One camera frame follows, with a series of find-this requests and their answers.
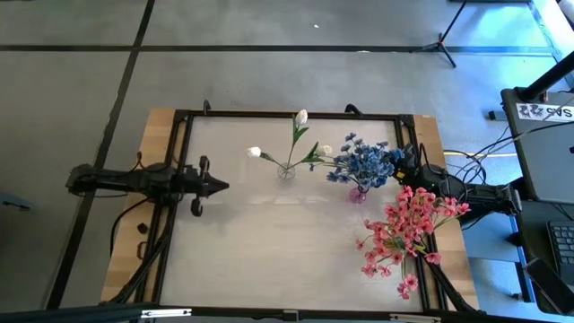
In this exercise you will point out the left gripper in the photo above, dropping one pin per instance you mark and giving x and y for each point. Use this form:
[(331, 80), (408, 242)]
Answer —
[(197, 181)]

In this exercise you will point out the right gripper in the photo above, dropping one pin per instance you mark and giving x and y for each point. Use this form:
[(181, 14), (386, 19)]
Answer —
[(409, 168)]

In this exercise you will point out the small blue flower bunch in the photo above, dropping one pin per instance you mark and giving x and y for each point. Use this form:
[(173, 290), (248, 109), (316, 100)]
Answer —
[(397, 154)]

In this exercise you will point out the white artificial tulip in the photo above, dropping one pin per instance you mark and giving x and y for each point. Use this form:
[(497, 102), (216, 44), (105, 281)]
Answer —
[(301, 116), (254, 151), (326, 149)]

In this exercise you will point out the large blue flower bunch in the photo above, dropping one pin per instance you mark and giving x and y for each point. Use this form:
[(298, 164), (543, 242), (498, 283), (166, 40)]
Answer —
[(359, 163)]

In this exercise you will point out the clear glass vase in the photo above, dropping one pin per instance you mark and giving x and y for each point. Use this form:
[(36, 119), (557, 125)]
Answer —
[(286, 175)]

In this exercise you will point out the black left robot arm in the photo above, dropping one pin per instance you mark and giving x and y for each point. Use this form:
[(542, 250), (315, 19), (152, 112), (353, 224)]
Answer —
[(116, 179)]

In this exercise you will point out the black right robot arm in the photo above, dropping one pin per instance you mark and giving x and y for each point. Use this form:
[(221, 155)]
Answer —
[(484, 197)]

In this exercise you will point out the purple glass vase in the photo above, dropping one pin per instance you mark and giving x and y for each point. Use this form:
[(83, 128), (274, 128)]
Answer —
[(357, 195)]

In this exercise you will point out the black clamp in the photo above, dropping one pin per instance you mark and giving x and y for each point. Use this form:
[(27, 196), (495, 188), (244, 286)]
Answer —
[(354, 109), (206, 107)]

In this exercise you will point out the black knob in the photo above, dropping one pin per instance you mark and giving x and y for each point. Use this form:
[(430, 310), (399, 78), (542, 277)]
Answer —
[(142, 228)]

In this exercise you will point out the small grey box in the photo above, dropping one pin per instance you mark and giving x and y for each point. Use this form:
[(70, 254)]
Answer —
[(497, 116)]

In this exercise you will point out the black tripod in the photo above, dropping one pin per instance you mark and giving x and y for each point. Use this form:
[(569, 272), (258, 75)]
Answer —
[(441, 44)]

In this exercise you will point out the black side desk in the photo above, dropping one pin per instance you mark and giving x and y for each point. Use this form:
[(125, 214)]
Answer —
[(531, 233)]

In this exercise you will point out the grey laptop with sticker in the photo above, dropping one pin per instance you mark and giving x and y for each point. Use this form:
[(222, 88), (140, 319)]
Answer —
[(547, 148)]

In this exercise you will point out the black pole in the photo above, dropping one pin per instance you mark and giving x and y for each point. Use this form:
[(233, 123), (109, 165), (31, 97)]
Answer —
[(547, 76)]

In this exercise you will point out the black keyboard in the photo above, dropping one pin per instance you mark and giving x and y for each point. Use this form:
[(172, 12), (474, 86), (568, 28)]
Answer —
[(562, 247)]

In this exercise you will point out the black smartphone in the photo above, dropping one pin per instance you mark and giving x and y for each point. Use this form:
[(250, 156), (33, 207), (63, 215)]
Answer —
[(545, 285)]

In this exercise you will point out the small grey object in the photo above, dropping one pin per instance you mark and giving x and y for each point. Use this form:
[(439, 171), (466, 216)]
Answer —
[(15, 203)]

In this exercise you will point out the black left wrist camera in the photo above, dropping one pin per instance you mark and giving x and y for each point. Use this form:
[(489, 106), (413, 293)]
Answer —
[(196, 208)]

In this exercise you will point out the black aluminium frame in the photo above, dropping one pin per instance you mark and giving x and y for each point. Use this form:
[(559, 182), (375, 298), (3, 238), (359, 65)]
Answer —
[(269, 114)]

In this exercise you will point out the silver metal bracket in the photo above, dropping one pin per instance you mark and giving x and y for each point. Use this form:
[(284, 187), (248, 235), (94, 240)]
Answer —
[(166, 312), (290, 315), (414, 318)]

